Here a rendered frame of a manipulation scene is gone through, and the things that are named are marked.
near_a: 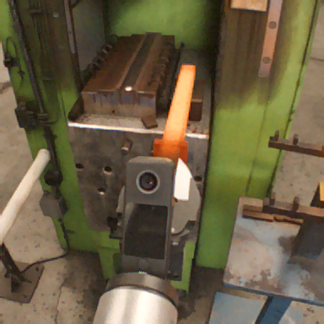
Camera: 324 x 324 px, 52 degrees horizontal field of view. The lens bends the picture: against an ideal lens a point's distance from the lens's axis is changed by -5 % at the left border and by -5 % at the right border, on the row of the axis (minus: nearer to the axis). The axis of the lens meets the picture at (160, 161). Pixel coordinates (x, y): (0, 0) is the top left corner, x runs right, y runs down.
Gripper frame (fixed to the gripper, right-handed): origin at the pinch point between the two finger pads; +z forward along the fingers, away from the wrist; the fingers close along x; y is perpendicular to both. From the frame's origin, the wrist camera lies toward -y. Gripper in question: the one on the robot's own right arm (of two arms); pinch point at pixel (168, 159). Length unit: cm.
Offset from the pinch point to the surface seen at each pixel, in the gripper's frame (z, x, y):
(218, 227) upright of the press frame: 58, 14, 79
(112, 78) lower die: 49, -22, 12
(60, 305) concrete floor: 30, -51, 112
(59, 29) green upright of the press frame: 56, -39, 1
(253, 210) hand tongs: 33, 20, 42
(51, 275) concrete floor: 43, -60, 111
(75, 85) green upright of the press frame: 56, -37, 19
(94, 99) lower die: 42, -25, 15
